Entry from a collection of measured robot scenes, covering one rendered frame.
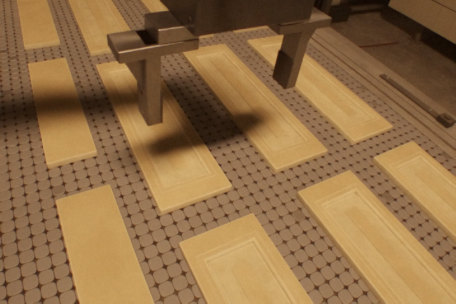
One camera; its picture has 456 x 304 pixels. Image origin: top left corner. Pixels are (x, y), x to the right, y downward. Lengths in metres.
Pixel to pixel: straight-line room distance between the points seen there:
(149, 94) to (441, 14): 3.81
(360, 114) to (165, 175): 0.70
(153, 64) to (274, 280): 0.50
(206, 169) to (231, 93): 0.36
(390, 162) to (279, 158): 0.34
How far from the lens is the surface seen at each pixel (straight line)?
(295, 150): 1.02
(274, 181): 0.95
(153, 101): 0.59
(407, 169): 1.15
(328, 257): 0.86
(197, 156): 0.95
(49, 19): 1.65
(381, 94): 1.45
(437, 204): 1.11
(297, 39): 0.71
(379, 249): 0.91
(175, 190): 0.87
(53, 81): 1.25
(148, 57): 0.54
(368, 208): 0.98
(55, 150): 1.00
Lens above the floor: 1.58
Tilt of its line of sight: 41 degrees down
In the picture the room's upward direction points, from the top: 9 degrees clockwise
